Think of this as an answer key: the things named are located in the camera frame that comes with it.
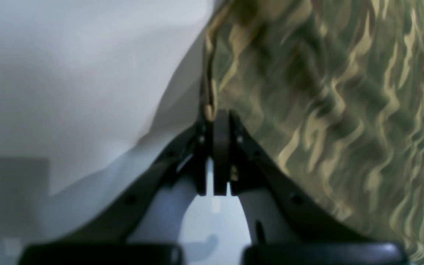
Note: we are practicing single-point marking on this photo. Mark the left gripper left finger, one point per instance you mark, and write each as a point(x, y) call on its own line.
point(151, 210)

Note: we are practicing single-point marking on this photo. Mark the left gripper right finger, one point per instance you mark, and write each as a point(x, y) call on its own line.
point(276, 209)

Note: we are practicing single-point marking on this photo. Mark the camouflage t-shirt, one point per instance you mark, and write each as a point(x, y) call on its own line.
point(333, 90)

